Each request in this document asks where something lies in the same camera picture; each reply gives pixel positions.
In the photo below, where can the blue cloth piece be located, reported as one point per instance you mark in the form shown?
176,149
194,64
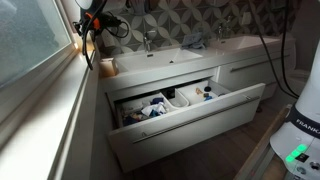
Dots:
156,101

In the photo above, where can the grey crumpled towel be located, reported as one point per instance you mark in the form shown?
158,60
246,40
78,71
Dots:
193,40

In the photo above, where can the small black round object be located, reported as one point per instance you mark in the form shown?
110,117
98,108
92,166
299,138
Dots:
207,89

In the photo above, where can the dark blue pouch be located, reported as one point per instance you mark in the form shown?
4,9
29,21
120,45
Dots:
130,120

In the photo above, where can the beige hair claw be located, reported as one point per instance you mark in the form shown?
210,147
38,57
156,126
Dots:
199,91

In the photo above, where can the white rectangular sink basin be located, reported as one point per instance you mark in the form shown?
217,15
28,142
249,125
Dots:
156,60
243,42

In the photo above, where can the black and yellow card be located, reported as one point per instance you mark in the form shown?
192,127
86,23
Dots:
205,94

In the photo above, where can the white U-shaped drawer divider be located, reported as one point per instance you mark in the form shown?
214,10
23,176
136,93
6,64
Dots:
180,101

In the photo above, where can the wooden robot mounting platform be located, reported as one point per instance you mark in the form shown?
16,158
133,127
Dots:
260,143

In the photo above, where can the chrome sink faucet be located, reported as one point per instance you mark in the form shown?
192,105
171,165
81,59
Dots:
146,41
224,30

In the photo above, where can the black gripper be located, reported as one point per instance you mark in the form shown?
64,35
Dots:
81,27

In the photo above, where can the white closed drawer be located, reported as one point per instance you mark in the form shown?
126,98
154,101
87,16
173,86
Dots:
253,76

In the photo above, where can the white open drawer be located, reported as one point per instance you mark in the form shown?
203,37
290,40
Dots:
186,130

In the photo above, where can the crumpled white paper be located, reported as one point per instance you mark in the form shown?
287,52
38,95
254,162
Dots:
154,109

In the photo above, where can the white wall outlet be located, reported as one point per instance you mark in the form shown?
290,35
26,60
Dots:
246,18

